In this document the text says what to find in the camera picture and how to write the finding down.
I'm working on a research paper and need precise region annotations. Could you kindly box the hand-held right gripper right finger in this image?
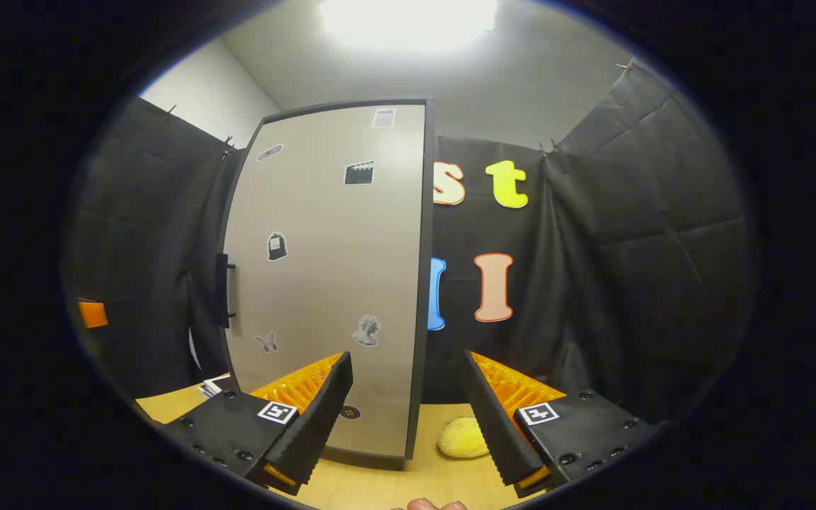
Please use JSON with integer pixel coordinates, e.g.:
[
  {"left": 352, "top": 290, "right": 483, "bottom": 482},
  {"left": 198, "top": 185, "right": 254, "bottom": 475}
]
[{"left": 459, "top": 351, "right": 657, "bottom": 499}]

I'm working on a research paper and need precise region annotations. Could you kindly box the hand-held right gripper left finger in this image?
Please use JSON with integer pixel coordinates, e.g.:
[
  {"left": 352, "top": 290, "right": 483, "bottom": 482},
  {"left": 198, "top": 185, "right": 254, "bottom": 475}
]
[{"left": 160, "top": 352, "right": 353, "bottom": 497}]

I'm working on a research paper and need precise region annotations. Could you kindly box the black door handle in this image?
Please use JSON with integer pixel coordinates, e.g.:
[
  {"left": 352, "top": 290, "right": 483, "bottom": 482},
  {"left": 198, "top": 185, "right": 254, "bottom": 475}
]
[{"left": 215, "top": 253, "right": 237, "bottom": 329}]

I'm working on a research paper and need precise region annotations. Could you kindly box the dark grey cabinet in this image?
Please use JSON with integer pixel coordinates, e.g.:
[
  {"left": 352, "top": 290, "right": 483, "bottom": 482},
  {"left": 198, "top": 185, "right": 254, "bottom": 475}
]
[{"left": 220, "top": 98, "right": 438, "bottom": 470}]

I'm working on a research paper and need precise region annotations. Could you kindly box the yellow round sponge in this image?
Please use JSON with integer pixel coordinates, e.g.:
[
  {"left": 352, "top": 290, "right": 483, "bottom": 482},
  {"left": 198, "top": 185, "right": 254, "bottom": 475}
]
[{"left": 438, "top": 416, "right": 490, "bottom": 459}]

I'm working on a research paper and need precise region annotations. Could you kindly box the black and white booklet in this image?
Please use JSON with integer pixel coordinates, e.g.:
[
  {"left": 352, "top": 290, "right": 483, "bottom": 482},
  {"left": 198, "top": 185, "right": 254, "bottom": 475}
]
[{"left": 197, "top": 375, "right": 239, "bottom": 399}]

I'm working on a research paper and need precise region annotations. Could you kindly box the black backdrop cloth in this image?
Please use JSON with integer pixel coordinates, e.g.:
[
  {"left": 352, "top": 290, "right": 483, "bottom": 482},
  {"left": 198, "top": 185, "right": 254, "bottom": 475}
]
[{"left": 61, "top": 67, "right": 759, "bottom": 426}]

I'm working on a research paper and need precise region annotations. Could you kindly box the large ceiling light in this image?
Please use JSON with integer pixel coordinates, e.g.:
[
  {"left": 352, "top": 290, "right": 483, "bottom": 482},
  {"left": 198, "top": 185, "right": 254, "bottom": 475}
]
[{"left": 317, "top": 0, "right": 499, "bottom": 50}]

